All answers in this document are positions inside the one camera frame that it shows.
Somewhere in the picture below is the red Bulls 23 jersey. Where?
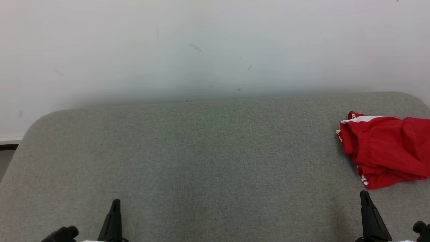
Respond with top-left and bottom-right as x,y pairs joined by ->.
336,111 -> 430,190

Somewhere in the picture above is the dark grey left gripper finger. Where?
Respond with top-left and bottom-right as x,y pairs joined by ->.
97,198 -> 123,242

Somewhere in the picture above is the white wall baseboard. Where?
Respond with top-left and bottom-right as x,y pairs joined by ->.
0,136 -> 23,151

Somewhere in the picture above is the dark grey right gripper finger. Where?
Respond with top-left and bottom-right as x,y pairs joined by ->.
359,190 -> 392,242

